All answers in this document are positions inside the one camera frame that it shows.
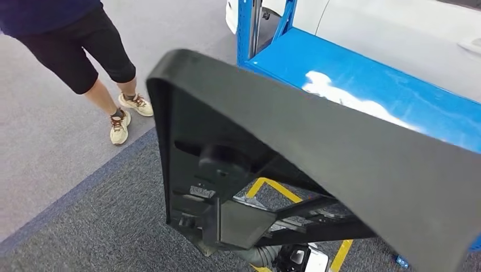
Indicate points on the black plastic panel part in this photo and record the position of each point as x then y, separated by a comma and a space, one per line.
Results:
338, 157

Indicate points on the blue metal shelf rack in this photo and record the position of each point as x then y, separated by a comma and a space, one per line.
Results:
357, 75

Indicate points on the white car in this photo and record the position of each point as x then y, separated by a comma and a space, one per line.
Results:
394, 37

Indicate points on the person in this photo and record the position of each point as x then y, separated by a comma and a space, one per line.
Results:
75, 49

